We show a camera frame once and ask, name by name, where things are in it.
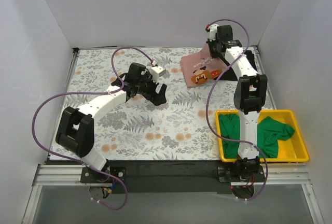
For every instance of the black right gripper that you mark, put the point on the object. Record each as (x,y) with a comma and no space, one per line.
(213,50)

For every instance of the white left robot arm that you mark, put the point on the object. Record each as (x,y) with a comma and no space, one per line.
(76,129)

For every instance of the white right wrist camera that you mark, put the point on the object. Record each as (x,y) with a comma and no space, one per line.
(212,31)

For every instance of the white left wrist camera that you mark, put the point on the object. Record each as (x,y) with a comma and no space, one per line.
(156,71)

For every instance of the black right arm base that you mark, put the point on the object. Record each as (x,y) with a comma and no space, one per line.
(225,175)

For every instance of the folded black t shirt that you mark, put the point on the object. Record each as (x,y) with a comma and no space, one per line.
(230,75)

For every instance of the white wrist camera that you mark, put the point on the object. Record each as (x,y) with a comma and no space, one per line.
(156,71)
(212,31)

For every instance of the green t shirt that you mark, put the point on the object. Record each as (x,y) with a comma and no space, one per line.
(269,132)

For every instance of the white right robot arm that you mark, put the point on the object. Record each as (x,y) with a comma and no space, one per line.
(249,97)

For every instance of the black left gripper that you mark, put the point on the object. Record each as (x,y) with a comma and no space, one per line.
(153,92)

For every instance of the pink t shirt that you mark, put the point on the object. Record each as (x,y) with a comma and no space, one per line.
(199,68)

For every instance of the yellow plastic bin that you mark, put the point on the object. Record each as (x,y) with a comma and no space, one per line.
(291,150)

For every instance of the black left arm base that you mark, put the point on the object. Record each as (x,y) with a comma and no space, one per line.
(90,176)

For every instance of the floral patterned table mat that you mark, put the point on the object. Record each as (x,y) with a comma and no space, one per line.
(182,128)

